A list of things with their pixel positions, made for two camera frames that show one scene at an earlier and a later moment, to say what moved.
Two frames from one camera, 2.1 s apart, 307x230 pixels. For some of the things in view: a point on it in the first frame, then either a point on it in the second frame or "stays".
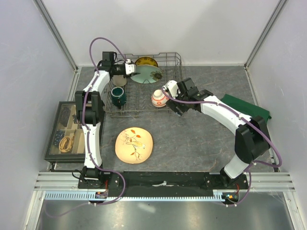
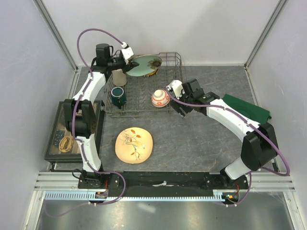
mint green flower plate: (148, 74) -> (148, 65)
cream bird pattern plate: (134, 145) stays
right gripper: (175, 104) stays
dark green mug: (118, 97) stays
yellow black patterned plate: (146, 61) -> (152, 73)
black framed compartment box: (65, 142) stays
